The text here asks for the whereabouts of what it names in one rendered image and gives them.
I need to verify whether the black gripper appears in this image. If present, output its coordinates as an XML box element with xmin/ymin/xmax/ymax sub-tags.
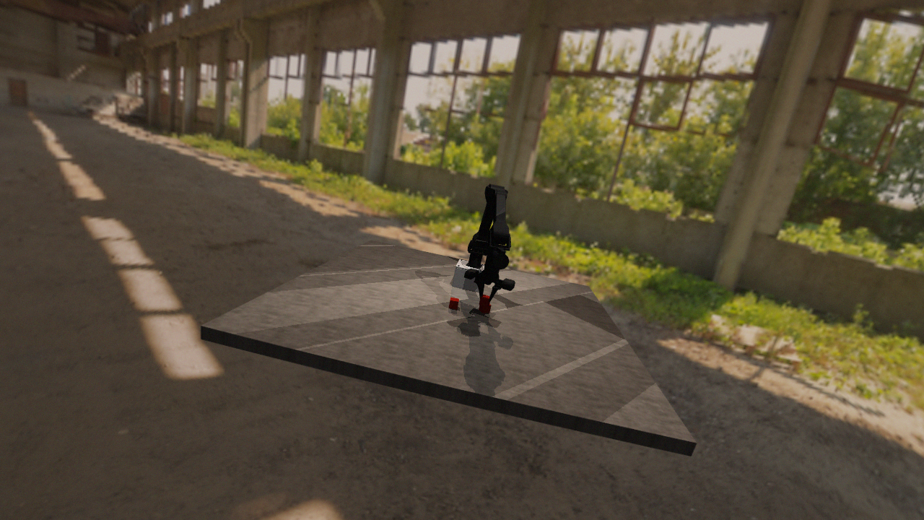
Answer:
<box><xmin>464</xmin><ymin>260</ymin><xmax>515</xmax><ymax>302</ymax></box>

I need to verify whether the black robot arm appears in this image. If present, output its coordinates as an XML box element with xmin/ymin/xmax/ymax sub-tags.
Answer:
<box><xmin>466</xmin><ymin>184</ymin><xmax>511</xmax><ymax>285</ymax></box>

